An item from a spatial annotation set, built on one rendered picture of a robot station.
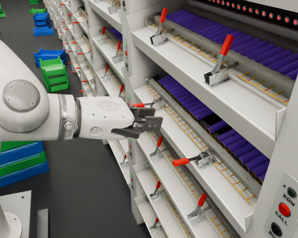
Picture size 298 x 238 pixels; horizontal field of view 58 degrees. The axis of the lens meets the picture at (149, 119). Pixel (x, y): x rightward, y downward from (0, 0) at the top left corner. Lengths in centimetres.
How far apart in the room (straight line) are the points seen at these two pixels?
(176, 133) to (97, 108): 28
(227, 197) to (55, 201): 119
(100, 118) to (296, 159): 30
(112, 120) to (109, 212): 106
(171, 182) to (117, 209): 70
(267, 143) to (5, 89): 37
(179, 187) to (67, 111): 48
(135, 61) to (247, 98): 52
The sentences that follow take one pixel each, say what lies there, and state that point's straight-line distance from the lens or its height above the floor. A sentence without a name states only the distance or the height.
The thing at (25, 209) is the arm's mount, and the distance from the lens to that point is 111.
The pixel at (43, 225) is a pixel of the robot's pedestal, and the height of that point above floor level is 28.
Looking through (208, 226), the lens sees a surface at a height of 56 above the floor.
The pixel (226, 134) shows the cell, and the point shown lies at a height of 80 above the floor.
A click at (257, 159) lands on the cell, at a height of 80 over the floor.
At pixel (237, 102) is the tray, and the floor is 96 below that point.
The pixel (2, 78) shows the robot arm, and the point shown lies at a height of 103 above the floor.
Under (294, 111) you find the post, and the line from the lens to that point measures 37.
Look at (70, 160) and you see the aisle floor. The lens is 185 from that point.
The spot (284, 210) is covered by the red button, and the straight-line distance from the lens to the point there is 42.
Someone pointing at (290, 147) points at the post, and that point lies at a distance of 38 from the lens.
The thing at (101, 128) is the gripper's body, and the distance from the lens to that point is 48.
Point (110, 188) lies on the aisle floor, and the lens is 162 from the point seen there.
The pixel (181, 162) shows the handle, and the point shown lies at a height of 78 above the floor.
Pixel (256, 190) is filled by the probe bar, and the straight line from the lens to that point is 55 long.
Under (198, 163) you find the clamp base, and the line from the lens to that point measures 61.
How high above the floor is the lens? 117
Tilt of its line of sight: 33 degrees down
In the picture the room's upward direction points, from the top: straight up
